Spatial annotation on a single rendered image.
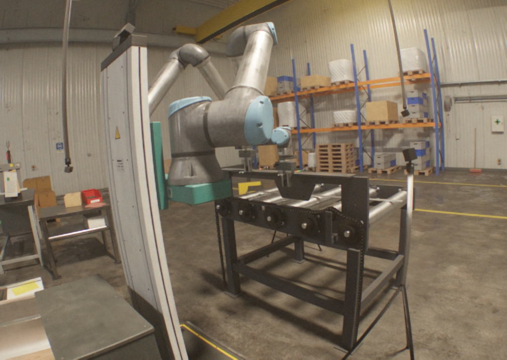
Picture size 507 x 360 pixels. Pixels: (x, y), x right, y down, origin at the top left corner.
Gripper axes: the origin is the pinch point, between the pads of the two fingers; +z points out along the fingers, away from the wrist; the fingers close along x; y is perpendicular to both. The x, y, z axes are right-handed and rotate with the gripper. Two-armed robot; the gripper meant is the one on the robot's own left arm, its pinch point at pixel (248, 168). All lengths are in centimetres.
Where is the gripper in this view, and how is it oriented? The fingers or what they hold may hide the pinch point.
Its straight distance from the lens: 200.7
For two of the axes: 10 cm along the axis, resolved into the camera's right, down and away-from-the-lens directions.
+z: 0.7, 9.9, 1.1
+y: 7.4, -1.3, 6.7
